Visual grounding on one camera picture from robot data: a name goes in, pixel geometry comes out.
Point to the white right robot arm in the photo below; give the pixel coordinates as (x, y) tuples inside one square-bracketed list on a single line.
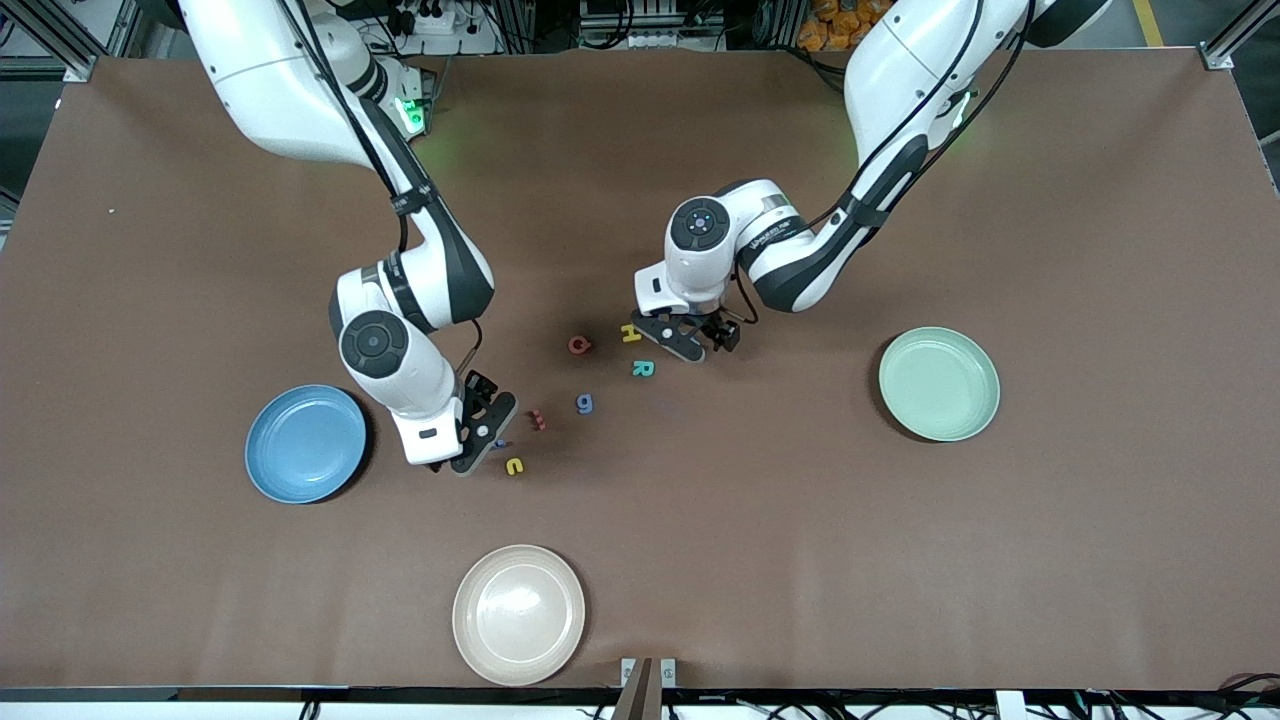
[(260, 90)]

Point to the blue plastic plate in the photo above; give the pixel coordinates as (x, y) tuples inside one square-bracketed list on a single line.
[(305, 445)]

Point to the white power strip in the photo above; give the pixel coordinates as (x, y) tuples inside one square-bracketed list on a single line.
[(460, 42)]

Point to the yellow foam letter H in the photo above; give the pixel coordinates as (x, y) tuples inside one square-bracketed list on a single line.
[(631, 333)]

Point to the brown camera post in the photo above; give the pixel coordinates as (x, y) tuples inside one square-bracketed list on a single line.
[(640, 700)]

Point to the beige plastic plate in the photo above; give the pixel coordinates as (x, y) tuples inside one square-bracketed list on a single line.
[(518, 615)]

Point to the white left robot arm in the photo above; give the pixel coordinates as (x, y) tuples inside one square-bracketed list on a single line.
[(900, 80)]

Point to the red foam letter Q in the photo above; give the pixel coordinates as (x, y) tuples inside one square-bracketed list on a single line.
[(586, 349)]

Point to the light green plastic plate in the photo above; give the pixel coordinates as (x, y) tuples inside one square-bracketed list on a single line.
[(940, 385)]

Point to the grey electrical box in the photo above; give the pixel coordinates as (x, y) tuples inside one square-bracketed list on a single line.
[(620, 25)]

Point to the pile of orange objects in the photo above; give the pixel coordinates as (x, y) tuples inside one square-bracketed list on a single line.
[(825, 30)]

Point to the grey metal mount bracket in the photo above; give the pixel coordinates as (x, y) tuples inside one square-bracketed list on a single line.
[(628, 672)]

